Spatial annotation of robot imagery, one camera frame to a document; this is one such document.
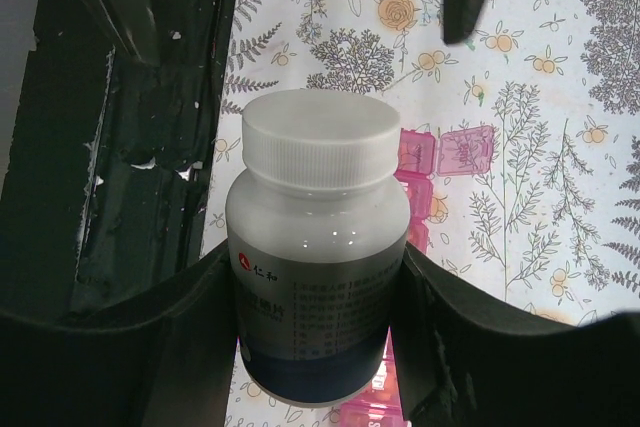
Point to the floral table mat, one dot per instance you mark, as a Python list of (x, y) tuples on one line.
[(520, 156)]

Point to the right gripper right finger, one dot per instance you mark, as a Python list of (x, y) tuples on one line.
[(465, 358)]

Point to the pink weekly pill organizer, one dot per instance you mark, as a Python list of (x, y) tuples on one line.
[(421, 157)]

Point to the white pill bottle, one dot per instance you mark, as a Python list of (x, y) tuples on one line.
[(317, 225)]

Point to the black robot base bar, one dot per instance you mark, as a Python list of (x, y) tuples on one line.
[(111, 152)]

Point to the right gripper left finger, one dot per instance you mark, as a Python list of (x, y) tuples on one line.
[(162, 358)]

